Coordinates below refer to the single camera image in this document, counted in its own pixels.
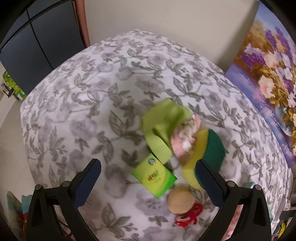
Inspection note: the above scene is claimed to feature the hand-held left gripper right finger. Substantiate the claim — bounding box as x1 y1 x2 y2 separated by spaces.
195 159 271 241

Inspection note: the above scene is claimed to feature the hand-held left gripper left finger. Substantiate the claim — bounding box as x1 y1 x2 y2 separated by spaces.
26 158 102 241

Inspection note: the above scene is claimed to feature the red fuzzy hair tie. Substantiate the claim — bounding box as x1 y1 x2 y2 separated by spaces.
174 202 204 229

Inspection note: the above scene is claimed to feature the tan round cookie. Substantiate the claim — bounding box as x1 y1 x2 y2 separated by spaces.
167 187 195 214

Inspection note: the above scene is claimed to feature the yellow and green sponge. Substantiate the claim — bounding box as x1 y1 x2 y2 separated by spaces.
181 128 226 192

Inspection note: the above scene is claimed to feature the pink floral scrunchie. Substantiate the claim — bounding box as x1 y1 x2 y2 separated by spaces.
171 113 201 160

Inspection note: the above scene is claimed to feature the green tea box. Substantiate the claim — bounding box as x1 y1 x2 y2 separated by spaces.
131 153 178 199

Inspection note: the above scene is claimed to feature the light green cloth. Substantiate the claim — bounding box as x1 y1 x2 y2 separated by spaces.
140 98 192 166

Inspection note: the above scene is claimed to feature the colourful printed bag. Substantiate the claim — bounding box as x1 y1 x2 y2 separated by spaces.
6 191 35 234

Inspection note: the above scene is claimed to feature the grey floral blanket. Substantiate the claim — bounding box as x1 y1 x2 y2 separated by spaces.
20 29 294 241

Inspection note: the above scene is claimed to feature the green printed box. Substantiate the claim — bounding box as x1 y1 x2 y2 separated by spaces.
1 71 27 101

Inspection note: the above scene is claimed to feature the flower painting canvas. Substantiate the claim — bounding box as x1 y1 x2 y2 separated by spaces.
225 2 296 168

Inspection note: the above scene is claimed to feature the dark cabinet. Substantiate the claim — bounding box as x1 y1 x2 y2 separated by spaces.
0 0 90 95

